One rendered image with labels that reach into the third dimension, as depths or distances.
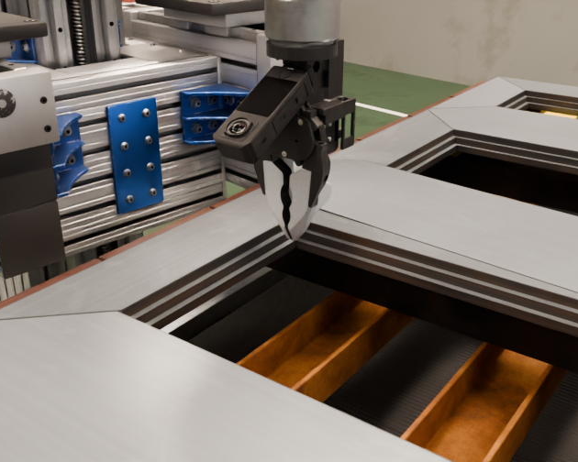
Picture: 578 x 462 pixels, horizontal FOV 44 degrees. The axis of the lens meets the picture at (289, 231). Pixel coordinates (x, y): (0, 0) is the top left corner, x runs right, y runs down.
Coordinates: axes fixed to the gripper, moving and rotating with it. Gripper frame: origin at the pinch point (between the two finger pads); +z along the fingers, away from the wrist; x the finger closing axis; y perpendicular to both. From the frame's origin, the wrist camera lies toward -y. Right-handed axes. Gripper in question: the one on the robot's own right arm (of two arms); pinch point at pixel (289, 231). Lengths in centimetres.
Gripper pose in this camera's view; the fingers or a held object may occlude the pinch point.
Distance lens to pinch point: 77.8
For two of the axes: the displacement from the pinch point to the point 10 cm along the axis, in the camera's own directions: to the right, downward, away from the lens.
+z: 0.0, 9.1, 4.1
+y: 5.9, -3.3, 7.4
